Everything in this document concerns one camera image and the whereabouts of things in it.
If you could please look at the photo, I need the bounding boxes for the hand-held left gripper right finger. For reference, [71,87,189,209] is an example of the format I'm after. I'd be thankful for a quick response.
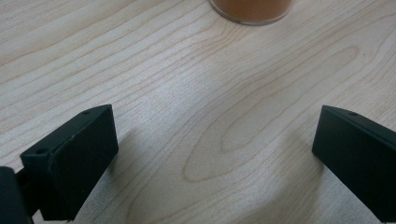
[311,105,396,223]

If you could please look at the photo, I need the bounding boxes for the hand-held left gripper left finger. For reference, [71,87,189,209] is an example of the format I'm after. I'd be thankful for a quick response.
[20,104,120,222]

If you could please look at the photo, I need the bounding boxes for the clear glass of orange drink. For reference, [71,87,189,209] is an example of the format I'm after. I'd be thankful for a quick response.
[208,0,294,26]

